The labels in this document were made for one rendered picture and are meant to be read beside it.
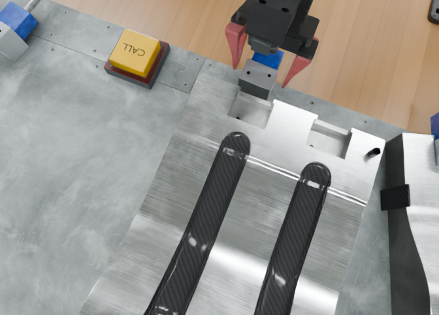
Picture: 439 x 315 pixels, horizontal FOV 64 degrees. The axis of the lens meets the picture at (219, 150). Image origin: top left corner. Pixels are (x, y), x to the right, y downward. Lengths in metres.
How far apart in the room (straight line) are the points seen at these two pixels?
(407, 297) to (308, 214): 0.17
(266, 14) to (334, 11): 0.31
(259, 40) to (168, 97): 0.23
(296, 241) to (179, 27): 0.40
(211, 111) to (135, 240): 0.19
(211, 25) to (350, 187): 0.35
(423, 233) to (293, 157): 0.19
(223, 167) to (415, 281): 0.27
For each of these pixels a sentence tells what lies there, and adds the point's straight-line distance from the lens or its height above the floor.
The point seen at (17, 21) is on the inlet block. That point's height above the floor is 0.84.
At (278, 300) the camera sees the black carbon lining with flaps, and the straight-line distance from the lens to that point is 0.45.
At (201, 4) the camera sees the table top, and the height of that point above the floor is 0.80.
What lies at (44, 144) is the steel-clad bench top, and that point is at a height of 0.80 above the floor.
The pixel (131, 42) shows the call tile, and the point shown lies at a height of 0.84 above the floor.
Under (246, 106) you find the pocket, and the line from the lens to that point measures 0.50.
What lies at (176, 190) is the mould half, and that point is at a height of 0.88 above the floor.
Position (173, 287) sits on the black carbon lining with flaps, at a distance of 0.43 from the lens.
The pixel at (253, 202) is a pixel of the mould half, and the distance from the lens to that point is 0.45.
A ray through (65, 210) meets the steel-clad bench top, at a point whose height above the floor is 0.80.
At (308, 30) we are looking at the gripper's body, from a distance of 0.49.
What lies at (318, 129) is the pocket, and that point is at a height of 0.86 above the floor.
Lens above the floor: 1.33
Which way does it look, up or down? 75 degrees down
